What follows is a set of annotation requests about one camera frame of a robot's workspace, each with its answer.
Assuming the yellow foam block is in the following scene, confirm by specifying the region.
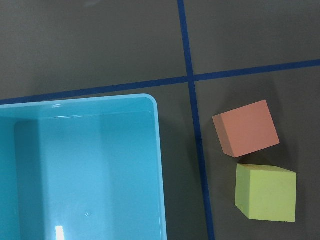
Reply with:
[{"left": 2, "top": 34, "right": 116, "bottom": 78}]
[{"left": 235, "top": 163, "right": 297, "bottom": 223}]

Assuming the blue plastic bin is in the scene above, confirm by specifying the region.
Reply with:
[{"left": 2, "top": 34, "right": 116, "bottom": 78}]
[{"left": 0, "top": 94, "right": 167, "bottom": 240}]

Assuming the orange foam block left side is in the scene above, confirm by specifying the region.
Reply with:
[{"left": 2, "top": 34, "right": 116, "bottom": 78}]
[{"left": 212, "top": 100, "right": 280, "bottom": 158}]

